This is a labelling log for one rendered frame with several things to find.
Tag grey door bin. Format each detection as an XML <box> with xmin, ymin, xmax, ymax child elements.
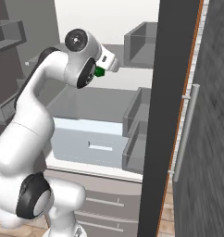
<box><xmin>121</xmin><ymin>86</ymin><xmax>153</xmax><ymax>138</ymax></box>
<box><xmin>121</xmin><ymin>119</ymin><xmax>149</xmax><ymax>175</ymax></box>
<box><xmin>0</xmin><ymin>19</ymin><xmax>28</xmax><ymax>54</ymax></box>
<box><xmin>123</xmin><ymin>20</ymin><xmax>158</xmax><ymax>69</ymax></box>

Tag pale blue crisper drawer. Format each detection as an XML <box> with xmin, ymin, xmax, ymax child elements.
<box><xmin>49</xmin><ymin>116</ymin><xmax>131</xmax><ymax>169</ymax></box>

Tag grey freezer drawer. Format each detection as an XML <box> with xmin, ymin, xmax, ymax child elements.
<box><xmin>43</xmin><ymin>168</ymin><xmax>143</xmax><ymax>237</ymax></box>

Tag dark textured cabinet door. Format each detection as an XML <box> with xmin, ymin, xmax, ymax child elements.
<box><xmin>172</xmin><ymin>0</ymin><xmax>224</xmax><ymax>237</ymax></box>

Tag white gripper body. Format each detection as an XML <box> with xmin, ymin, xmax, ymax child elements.
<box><xmin>106</xmin><ymin>51</ymin><xmax>121</xmax><ymax>73</ymax></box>

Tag grey bar handle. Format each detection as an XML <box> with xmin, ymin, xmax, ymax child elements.
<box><xmin>172</xmin><ymin>83</ymin><xmax>201</xmax><ymax>183</ymax></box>

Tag green carton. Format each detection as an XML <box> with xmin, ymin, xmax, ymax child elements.
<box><xmin>93</xmin><ymin>66</ymin><xmax>106</xmax><ymax>79</ymax></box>

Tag grey fridge shelf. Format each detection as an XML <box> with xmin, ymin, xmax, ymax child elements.
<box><xmin>44</xmin><ymin>78</ymin><xmax>143</xmax><ymax>125</ymax></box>

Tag white fridge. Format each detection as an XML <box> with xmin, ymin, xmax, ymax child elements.
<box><xmin>22</xmin><ymin>0</ymin><xmax>161</xmax><ymax>237</ymax></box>

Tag grey fridge door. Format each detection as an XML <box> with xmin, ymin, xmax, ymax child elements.
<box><xmin>0</xmin><ymin>0</ymin><xmax>61</xmax><ymax>146</ymax></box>

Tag dark fridge door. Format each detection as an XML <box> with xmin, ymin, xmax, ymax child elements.
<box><xmin>136</xmin><ymin>0</ymin><xmax>205</xmax><ymax>237</ymax></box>

